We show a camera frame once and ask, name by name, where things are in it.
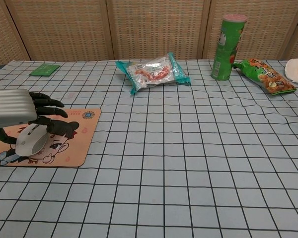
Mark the white computer mouse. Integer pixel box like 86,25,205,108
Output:
15,123,48,157

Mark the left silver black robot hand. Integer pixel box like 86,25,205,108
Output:
0,89,69,146

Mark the woven rattan folding screen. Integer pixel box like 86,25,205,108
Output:
0,0,298,70

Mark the green chips can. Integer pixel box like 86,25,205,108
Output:
211,14,247,81

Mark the blue checkered tablecloth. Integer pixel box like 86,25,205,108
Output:
0,59,298,238

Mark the green flat packet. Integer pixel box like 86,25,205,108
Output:
29,63,61,77

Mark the teal clear snack packet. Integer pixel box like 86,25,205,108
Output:
115,52,191,96

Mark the green orange snack bag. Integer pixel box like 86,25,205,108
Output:
232,58,297,96

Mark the cartoon girl mouse pad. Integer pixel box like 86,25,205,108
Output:
0,108,102,168

